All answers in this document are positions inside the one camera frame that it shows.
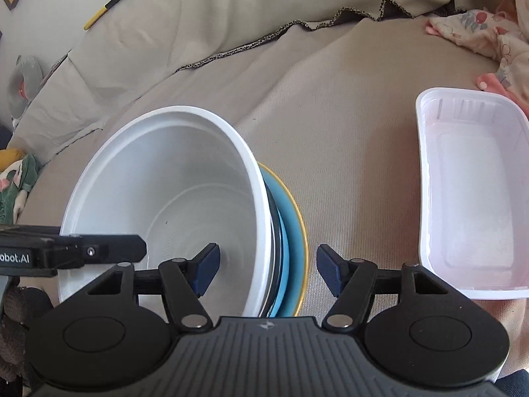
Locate pink patterned baby cloth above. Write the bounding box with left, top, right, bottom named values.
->
left=425, top=0, right=528, bottom=113

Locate beige sofa cover cloth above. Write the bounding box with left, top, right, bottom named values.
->
left=0, top=0, right=529, bottom=340

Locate white plastic round bowl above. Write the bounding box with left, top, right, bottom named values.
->
left=61, top=106, right=272, bottom=319

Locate white rectangular plastic tray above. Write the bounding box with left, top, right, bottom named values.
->
left=416, top=88, right=528, bottom=300

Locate yellow rimmed blue plate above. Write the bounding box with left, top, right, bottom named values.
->
left=259, top=163, right=309, bottom=317

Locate grey plush toy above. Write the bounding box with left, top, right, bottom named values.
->
left=6, top=56, right=43, bottom=127

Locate green floral cloth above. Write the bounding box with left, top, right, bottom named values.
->
left=0, top=149, right=41, bottom=225

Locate blue enamel bowl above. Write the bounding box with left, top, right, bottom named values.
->
left=258, top=185, right=283, bottom=318

